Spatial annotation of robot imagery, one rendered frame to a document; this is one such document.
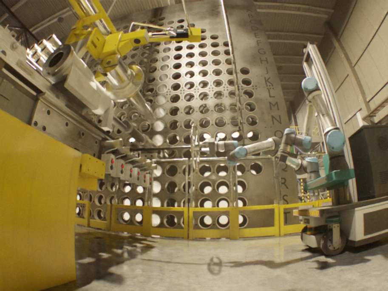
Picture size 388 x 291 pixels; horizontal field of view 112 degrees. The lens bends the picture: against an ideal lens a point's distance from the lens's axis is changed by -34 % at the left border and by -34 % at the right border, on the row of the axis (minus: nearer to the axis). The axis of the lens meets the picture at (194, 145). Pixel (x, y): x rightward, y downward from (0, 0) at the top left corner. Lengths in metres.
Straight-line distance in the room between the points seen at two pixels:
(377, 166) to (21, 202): 1.88
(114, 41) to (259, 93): 2.87
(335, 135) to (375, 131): 0.51
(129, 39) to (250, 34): 3.73
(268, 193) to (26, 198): 3.12
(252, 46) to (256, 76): 0.89
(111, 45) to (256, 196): 2.85
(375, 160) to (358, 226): 0.49
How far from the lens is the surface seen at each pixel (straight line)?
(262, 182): 3.32
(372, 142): 1.61
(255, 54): 4.58
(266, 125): 3.61
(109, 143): 1.67
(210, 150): 1.58
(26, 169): 0.75
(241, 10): 5.95
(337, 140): 1.25
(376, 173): 1.57
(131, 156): 1.93
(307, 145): 1.30
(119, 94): 1.79
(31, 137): 0.76
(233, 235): 2.43
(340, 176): 1.33
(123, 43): 1.77
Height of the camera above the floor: 0.36
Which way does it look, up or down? 19 degrees up
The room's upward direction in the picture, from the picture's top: straight up
